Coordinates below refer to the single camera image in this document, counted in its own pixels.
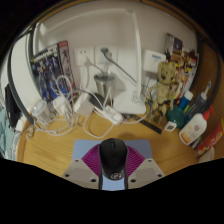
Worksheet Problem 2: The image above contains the white cube charger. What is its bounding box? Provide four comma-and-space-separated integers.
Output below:
52, 95, 69, 116

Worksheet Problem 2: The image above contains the light blue mouse pad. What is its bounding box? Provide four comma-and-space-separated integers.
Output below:
71, 138, 154, 192

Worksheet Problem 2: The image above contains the steel tumbler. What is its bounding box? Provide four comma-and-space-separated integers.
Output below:
93, 73, 117, 101

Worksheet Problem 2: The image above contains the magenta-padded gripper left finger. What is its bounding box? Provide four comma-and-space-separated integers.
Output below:
61, 143, 104, 190

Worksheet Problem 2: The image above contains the tree creature figure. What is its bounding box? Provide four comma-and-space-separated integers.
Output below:
146, 60, 178, 125

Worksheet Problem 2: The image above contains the dark spray bottle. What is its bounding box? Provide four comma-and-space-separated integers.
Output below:
186, 80, 213, 118

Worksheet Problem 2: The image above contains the white cable tangle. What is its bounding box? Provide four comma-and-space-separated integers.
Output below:
28, 56, 151, 139

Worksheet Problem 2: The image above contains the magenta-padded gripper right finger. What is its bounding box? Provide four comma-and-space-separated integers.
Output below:
123, 145, 165, 190

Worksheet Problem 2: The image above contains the black computer mouse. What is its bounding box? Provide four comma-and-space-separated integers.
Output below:
98, 137, 129, 182

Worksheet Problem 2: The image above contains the teal bedding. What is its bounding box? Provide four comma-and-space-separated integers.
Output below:
0, 106, 16, 158

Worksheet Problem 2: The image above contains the small white cube clock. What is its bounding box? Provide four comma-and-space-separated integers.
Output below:
163, 120, 178, 133

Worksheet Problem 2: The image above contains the robot model kit box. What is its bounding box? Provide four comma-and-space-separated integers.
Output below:
29, 40, 75, 103

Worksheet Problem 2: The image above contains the clear lidded plastic cup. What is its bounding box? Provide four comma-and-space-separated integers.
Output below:
31, 99, 52, 125

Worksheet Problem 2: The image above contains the green bowl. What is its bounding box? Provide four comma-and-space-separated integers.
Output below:
165, 105, 188, 130

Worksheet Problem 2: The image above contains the stack of colourful boxes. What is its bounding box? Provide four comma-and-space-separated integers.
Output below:
164, 32, 200, 98

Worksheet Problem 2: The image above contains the dark plugged cable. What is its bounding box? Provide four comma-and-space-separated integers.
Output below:
100, 48, 138, 84

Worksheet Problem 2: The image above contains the black ruler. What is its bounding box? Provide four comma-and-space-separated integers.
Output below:
133, 114, 164, 135

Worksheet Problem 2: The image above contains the white wall socket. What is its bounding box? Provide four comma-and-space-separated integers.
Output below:
94, 45, 119, 66
73, 46, 95, 67

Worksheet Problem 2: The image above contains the white mug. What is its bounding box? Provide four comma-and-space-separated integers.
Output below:
198, 146, 216, 164

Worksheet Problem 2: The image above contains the white power strip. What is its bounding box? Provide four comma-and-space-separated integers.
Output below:
94, 99, 125, 127

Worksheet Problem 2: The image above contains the white lotion pump bottle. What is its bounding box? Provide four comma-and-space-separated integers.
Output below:
178, 105, 216, 146

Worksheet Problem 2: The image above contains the white power adapter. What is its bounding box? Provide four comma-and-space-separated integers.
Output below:
73, 93, 96, 118

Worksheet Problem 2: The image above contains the white wall box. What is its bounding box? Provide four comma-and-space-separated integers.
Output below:
142, 49, 167, 74

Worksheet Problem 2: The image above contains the grey metal frame tube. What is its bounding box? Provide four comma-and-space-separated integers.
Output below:
6, 24, 38, 125

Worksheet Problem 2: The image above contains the red yellow snack can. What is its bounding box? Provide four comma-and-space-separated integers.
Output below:
194, 118, 224, 158

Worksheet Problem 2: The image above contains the white desk lamp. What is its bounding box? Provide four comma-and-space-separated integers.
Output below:
43, 8, 148, 116

